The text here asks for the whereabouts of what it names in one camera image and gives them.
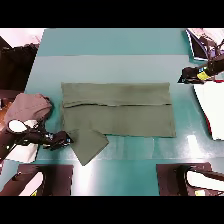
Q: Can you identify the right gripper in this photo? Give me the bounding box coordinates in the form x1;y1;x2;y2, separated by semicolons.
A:
177;66;202;85

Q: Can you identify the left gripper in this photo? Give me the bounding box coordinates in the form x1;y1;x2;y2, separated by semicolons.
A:
49;130;73;151

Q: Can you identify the green T-shirt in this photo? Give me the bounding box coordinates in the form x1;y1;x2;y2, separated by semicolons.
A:
60;81;177;167

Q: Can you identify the heap of clothes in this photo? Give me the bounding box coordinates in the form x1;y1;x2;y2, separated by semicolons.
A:
185;27;224;62

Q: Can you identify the white garment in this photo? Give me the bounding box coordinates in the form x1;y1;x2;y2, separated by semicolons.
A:
193;81;224;141
5;119;44;164

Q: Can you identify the brown garment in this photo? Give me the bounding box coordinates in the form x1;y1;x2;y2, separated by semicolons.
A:
3;92;54;125

